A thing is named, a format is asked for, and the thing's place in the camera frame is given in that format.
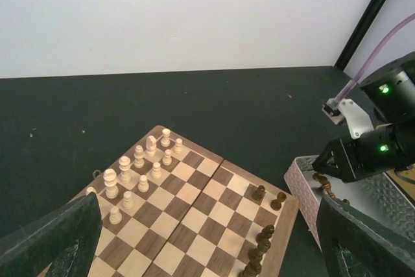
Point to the wooden chess board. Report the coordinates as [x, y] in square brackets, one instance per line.
[215, 235]

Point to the gold metal tin lid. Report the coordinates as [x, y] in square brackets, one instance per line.
[405, 173]

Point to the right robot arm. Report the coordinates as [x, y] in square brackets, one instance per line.
[391, 90]

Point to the dark chess piece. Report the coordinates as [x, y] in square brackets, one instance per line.
[276, 204]

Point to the white chess pieces group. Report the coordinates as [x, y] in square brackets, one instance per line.
[140, 192]

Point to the dark piece on board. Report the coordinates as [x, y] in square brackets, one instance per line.
[254, 266]

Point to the pile of dark chess pieces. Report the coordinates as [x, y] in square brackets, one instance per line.
[325, 185]

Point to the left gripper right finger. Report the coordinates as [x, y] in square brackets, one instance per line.
[354, 244]

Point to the pink metal tin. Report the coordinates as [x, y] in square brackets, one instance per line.
[386, 197]

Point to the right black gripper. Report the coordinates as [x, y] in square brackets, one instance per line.
[386, 148]

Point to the dark chess piece placed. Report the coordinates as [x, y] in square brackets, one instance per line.
[259, 193]

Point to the black frame post right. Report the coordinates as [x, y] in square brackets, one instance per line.
[359, 32]

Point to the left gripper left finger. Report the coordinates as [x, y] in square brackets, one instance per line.
[63, 241]

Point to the dark pawn on board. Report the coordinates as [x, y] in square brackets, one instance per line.
[266, 233]

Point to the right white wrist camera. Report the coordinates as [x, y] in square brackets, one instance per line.
[350, 113]

